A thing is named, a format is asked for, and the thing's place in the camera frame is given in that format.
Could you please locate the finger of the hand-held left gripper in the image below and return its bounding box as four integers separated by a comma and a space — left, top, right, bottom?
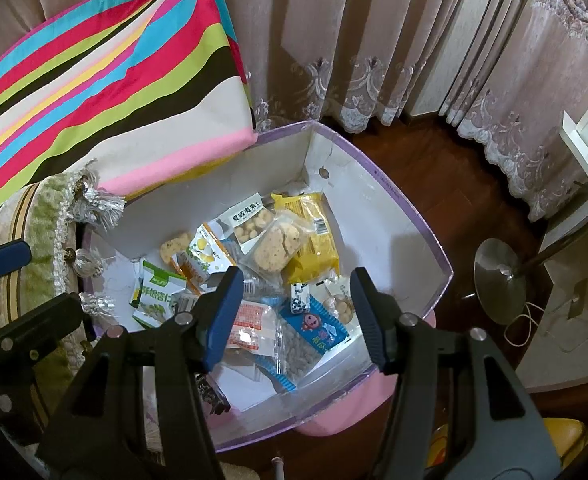
0, 240, 32, 286
0, 293, 87, 357

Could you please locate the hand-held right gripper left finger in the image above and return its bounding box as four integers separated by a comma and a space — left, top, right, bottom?
36, 266, 245, 480

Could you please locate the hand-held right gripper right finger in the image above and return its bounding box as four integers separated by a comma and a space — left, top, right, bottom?
349, 267, 562, 480

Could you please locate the white purple storage box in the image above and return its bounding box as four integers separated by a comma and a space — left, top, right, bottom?
81, 120, 454, 453

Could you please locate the red white snack packet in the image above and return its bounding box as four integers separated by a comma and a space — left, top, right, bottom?
226, 301, 281, 352

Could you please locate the white round-window nut packet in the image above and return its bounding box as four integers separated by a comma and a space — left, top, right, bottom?
323, 277, 355, 327

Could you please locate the white yellow-fruit snack packet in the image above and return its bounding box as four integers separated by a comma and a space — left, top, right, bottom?
171, 224, 237, 295

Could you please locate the white green snack packet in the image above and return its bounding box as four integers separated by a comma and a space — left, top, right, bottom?
128, 259, 188, 330

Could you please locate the blue seed packet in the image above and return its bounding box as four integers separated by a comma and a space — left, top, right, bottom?
273, 294, 351, 392

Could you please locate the small white black-print candy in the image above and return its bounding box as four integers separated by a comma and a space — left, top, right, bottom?
289, 282, 311, 314

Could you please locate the cracker in clear packet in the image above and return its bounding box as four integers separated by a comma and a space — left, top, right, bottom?
244, 209, 309, 276

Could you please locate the white clear-bottom nut packet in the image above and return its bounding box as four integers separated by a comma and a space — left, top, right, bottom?
218, 192, 269, 256

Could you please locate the yellow snack packet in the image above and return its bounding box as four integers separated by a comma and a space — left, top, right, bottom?
271, 192, 341, 287

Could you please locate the metal floor lamp stand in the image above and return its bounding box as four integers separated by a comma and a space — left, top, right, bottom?
474, 210, 588, 327

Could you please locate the white furniture panel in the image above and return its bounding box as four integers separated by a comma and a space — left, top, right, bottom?
515, 245, 588, 392

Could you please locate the colourful striped bedsheet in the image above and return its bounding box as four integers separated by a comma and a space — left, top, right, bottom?
0, 0, 255, 231

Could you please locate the yellow object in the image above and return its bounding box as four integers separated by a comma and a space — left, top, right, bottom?
543, 417, 586, 462

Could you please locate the white table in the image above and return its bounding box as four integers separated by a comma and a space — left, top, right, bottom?
558, 107, 588, 226

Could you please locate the white cable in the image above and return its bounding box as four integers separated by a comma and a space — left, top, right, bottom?
503, 300, 588, 357

